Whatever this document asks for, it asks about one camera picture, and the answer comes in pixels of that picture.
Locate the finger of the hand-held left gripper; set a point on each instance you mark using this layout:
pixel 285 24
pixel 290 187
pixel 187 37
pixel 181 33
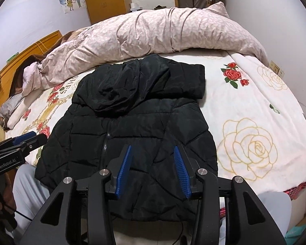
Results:
pixel 38 140
pixel 28 135

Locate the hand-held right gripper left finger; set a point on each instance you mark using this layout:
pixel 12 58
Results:
pixel 122 173

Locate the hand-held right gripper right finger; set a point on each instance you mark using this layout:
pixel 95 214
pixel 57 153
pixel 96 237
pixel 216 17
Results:
pixel 183 176

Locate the black hooded puffer jacket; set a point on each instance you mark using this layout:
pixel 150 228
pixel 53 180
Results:
pixel 142 122

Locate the person's left hand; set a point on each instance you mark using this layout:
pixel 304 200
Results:
pixel 11 191

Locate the white pillow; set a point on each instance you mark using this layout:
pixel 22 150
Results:
pixel 19 114

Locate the person's light grey trousers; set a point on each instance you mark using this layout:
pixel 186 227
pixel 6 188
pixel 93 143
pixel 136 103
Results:
pixel 28 188

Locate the grey cloth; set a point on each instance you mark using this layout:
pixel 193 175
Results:
pixel 10 104

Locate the brown cloth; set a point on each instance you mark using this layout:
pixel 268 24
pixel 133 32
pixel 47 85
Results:
pixel 20 74

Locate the wooden headboard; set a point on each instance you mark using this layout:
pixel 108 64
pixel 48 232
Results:
pixel 23 51

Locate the rose printed bed blanket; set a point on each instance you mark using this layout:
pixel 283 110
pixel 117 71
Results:
pixel 257 122

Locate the teal bag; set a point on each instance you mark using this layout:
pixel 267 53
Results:
pixel 295 231

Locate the pink patterned duvet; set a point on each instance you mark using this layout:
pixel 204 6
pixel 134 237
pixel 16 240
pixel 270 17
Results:
pixel 168 30

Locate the wooden wardrobe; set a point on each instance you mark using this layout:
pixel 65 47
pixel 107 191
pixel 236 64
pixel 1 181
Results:
pixel 107 2

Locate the small white object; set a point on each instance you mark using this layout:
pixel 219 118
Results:
pixel 134 6

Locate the wall socket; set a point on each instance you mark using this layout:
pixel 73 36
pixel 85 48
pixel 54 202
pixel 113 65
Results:
pixel 277 69

